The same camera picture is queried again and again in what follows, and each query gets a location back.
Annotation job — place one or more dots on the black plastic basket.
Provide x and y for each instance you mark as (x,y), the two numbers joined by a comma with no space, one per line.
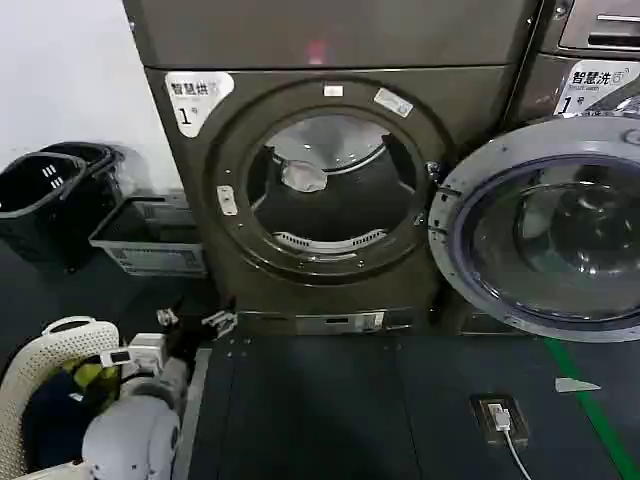
(35,200)
(102,170)

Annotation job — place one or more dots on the round glass dryer door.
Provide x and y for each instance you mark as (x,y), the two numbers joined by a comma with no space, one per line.
(550,240)

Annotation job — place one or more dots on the white number sticker on dryer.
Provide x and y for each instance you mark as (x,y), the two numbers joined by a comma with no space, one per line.
(192,97)

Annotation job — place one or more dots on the grey plastic crate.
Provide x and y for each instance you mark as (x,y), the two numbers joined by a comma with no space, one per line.
(150,240)

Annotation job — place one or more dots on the white cloth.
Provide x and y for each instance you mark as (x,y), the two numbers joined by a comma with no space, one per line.
(304,176)

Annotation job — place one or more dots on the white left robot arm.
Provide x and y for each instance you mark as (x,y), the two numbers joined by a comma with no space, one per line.
(135,425)

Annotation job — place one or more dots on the grey washing machine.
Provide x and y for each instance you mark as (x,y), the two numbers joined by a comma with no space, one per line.
(590,30)

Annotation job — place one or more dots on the dark navy garment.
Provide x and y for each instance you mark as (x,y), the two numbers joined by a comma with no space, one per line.
(55,415)

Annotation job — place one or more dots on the white tape scrap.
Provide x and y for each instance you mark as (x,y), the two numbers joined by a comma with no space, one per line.
(575,385)

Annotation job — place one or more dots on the white perforated laundry basket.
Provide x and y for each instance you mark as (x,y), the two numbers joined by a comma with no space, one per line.
(45,350)

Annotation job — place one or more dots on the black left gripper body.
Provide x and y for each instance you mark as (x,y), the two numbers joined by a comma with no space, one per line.
(183,337)

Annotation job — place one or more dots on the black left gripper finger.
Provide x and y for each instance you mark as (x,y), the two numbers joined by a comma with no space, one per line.
(167,316)
(220,321)

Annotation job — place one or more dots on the yellow-green garment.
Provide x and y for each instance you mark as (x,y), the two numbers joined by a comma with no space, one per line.
(97,377)

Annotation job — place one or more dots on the grey dryer with round opening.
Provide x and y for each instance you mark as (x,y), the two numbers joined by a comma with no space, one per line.
(350,55)

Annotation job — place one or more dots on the white number sticker on washer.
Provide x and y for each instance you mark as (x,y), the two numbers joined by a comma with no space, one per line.
(595,85)

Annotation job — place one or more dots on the green floor tape line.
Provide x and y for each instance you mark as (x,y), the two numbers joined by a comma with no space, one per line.
(590,410)

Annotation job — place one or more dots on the black floor socket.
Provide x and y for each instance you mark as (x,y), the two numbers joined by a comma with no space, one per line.
(500,420)

